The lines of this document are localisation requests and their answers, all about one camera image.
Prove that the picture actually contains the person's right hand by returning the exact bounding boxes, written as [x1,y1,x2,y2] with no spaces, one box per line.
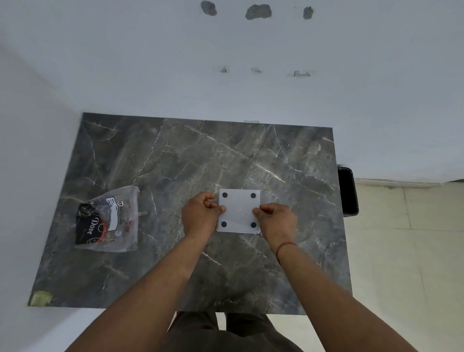
[250,203,298,251]

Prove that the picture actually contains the person's left hand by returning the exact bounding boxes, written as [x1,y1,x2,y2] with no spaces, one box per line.
[181,192,227,240]

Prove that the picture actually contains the white square plate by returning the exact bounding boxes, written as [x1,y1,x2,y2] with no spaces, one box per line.
[216,189,262,235]

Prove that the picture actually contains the person's right forearm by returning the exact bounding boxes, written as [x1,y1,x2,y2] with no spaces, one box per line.
[276,244,418,352]

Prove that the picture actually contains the person's left forearm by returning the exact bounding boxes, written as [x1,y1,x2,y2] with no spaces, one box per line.
[65,232,204,352]

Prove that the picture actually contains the red thread wristband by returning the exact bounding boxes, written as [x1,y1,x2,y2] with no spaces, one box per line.
[275,241,298,264]

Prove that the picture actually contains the black box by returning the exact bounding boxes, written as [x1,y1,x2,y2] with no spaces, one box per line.
[337,165,360,218]

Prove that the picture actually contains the clear plastic bag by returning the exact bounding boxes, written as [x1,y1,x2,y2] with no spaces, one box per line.
[74,185,140,254]

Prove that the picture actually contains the person's dark brown trousers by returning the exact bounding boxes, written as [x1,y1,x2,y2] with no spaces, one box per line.
[161,311,304,352]

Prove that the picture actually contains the black packet in bag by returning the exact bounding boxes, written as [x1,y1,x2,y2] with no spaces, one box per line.
[75,202,109,246]

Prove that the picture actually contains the yellowish tape piece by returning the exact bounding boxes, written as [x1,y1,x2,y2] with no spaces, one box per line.
[29,291,53,307]

